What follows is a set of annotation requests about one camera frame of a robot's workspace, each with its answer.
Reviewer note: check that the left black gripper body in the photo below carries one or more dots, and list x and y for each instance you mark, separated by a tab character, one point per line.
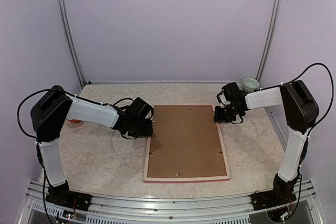
139	130

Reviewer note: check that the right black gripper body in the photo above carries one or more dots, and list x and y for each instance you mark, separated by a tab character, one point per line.
227	115

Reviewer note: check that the brown cardboard backing board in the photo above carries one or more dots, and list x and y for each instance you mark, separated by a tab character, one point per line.
186	142

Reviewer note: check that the pink wooden picture frame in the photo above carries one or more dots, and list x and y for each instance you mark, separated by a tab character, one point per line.
187	180

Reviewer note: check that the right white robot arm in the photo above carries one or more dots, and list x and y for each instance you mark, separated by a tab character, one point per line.
301	111

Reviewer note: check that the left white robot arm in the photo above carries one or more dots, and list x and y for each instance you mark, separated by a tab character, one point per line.
49	114

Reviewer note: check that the pale green ceramic bowl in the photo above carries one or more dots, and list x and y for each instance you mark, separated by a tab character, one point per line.
250	84

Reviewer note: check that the orange white bowl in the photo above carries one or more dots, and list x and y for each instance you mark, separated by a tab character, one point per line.
73	122

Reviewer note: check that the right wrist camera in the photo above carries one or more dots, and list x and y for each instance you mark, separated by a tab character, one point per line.
222	100

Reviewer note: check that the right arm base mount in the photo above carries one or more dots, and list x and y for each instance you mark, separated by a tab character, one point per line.
281	193

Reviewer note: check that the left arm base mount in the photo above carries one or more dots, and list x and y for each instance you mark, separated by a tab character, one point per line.
63	196

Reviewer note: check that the aluminium front rail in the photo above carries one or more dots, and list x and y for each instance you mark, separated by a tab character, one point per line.
222	209

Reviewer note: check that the left aluminium corner post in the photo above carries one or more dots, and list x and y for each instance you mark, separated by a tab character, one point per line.
70	42

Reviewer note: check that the aluminium corner post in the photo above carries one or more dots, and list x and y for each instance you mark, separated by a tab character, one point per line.
70	42
269	38

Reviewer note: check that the right aluminium corner post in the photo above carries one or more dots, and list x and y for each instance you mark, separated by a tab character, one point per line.
269	38

